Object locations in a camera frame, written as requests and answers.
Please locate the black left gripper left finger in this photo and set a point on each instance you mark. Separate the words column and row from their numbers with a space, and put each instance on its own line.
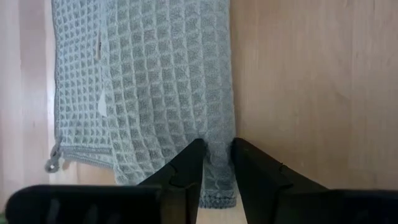
column 183, row 183

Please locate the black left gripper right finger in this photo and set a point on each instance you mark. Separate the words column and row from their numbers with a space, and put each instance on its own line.
column 258, row 180

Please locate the grey waffle microfiber towel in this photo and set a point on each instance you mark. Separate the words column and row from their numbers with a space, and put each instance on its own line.
column 155, row 77

